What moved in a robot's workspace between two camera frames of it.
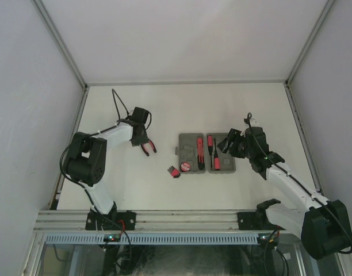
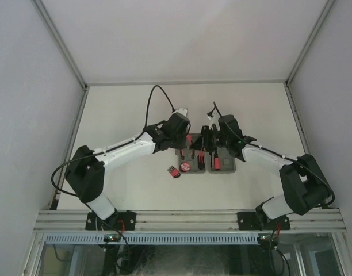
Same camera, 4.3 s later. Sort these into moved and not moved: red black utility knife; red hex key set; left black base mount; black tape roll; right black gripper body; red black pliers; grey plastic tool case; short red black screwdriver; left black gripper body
Moved: left black gripper body; red black pliers; right black gripper body
Not moved: left black base mount; red black utility knife; black tape roll; red hex key set; grey plastic tool case; short red black screwdriver
